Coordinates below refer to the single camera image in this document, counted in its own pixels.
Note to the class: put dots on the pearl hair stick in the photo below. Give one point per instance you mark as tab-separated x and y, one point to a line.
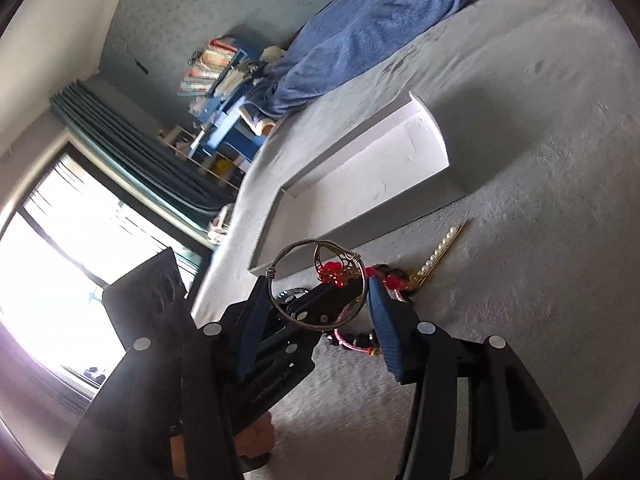
419	278

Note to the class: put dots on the teal curtain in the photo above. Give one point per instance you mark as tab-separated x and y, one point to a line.
194	199

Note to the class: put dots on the white wire rack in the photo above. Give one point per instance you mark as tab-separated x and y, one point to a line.
225	171

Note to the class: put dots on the blue towel blanket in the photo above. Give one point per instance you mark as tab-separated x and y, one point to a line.
340	43

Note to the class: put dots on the left hand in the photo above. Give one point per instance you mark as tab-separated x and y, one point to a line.
253	441

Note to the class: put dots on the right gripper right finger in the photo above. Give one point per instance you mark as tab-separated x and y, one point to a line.
513	431

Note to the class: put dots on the grey bed cover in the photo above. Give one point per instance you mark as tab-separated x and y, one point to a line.
538	101

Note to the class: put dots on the row of books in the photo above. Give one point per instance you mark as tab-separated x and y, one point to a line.
206	66

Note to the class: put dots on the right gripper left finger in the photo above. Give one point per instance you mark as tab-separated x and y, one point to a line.
174	374

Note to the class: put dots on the grey cardboard tray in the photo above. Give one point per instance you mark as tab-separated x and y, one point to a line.
389	171

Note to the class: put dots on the blue wooden desk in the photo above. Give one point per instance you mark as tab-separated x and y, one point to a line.
218	114

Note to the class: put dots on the red bead gold tassel ornament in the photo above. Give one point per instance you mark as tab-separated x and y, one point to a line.
340	274

